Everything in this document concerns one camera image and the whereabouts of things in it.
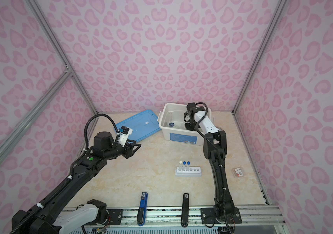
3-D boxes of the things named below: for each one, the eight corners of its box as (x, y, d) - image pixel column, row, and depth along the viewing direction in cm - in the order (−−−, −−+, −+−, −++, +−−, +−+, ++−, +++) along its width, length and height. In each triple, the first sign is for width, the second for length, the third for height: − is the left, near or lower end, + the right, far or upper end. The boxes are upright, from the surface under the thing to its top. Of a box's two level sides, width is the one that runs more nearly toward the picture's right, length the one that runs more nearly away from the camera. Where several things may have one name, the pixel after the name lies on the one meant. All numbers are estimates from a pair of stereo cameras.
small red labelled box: (233, 177, 87) (234, 176, 86) (230, 169, 91) (232, 167, 89) (243, 177, 87) (244, 176, 86) (240, 169, 91) (242, 167, 89)
